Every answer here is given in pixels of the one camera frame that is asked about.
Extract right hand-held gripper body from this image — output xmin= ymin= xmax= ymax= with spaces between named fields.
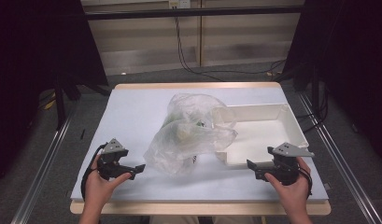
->
xmin=266 ymin=142 xmax=315 ymax=187

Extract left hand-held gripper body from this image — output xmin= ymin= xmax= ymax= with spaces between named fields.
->
xmin=96 ymin=138 xmax=131 ymax=181

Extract clear plastic bag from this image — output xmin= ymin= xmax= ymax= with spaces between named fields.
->
xmin=143 ymin=92 xmax=239 ymax=177

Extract person's right hand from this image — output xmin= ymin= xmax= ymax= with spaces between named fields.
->
xmin=264 ymin=156 xmax=313 ymax=216

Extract person's left hand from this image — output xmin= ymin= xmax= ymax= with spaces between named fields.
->
xmin=84 ymin=154 xmax=133 ymax=206

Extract white plastic bin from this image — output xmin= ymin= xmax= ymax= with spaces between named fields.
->
xmin=211 ymin=103 xmax=310 ymax=168

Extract pale blue table mat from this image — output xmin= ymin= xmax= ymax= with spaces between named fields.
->
xmin=70 ymin=87 xmax=330 ymax=203

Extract wooden table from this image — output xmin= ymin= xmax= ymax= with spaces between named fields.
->
xmin=69 ymin=81 xmax=332 ymax=217

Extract black metal stand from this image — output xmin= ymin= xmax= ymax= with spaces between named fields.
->
xmin=272 ymin=62 xmax=328 ymax=119
xmin=52 ymin=74 xmax=112 ymax=130

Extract yellow floor object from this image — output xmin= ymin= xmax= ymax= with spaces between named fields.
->
xmin=43 ymin=92 xmax=57 ymax=110

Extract dark curtain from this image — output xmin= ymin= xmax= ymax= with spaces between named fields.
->
xmin=283 ymin=0 xmax=382 ymax=162
xmin=0 ymin=0 xmax=109 ymax=188

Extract black horizontal bar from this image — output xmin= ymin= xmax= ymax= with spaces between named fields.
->
xmin=84 ymin=5 xmax=304 ymax=21

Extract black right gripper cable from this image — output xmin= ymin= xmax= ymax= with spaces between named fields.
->
xmin=299 ymin=167 xmax=314 ymax=201

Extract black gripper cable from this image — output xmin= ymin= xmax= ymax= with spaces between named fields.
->
xmin=299 ymin=167 xmax=314 ymax=201
xmin=80 ymin=143 xmax=109 ymax=202

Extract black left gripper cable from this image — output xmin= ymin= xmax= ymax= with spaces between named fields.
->
xmin=80 ymin=143 xmax=109 ymax=202

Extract metal floor rail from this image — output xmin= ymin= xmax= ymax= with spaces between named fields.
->
xmin=297 ymin=91 xmax=382 ymax=224
xmin=10 ymin=102 xmax=79 ymax=224

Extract black floor cables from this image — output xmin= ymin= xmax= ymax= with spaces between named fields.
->
xmin=295 ymin=87 xmax=331 ymax=133

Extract black wall cable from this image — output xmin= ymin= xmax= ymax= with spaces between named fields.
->
xmin=174 ymin=16 xmax=288 ymax=82

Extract white wall outlet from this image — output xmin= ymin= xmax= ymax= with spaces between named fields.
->
xmin=168 ymin=0 xmax=191 ymax=9

